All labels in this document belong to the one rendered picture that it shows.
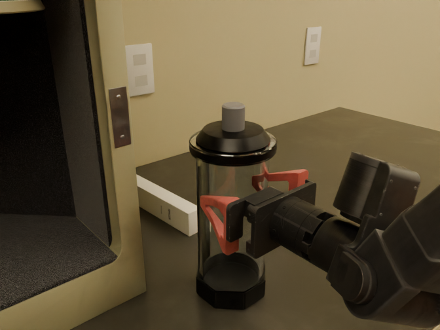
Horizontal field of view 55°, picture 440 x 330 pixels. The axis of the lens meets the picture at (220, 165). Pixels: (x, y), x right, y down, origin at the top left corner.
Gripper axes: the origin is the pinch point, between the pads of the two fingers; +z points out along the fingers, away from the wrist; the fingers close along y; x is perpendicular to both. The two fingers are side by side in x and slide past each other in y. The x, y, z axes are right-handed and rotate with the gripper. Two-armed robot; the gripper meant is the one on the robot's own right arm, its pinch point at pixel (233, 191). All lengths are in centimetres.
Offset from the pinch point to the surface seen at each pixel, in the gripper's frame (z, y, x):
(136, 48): 50, -15, -11
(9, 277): 11.7, 25.6, 7.7
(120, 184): 7.2, 12.1, -2.2
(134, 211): 7.1, 10.6, 2.1
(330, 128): 35, -71, 16
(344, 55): 51, -98, 0
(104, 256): 8.4, 14.9, 7.8
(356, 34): 51, -104, -7
